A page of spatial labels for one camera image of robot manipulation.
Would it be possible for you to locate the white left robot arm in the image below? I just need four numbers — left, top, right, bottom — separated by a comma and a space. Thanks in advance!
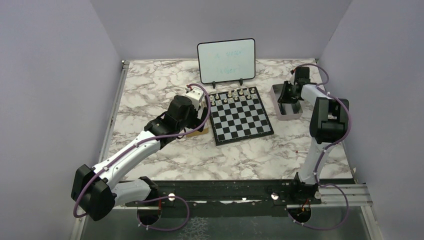
70, 90, 212, 221

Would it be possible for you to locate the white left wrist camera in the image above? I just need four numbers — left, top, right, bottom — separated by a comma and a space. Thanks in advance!
184, 88, 205, 110

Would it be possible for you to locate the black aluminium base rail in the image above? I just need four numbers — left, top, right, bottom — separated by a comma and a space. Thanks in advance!
79, 178, 374, 220

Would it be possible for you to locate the small whiteboard on stand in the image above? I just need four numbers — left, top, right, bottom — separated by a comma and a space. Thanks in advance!
196, 38, 256, 87

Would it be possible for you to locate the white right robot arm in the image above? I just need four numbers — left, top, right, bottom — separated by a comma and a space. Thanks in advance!
278, 81, 349, 204

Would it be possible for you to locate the pink tin tray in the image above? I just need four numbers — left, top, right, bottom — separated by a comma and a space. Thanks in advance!
269, 84, 303, 121

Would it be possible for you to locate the black silver chessboard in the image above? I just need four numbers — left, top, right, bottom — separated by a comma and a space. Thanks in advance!
209, 86, 274, 146

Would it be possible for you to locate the gold tin tray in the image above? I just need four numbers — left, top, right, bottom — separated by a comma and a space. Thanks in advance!
186, 123, 209, 138

